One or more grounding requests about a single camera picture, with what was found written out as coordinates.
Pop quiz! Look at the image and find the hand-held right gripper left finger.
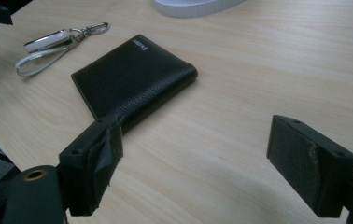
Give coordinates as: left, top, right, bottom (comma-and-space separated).
58, 114, 124, 217

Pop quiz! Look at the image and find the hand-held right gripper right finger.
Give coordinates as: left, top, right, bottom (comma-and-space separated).
265, 114, 353, 218

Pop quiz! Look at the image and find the black leather wallet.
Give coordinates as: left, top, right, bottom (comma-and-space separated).
70, 34, 199, 135

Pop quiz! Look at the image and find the white round container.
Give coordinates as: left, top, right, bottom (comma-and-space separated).
151, 0, 247, 19

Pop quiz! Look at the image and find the white car key with strap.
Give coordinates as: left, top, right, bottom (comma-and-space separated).
14, 21, 110, 77

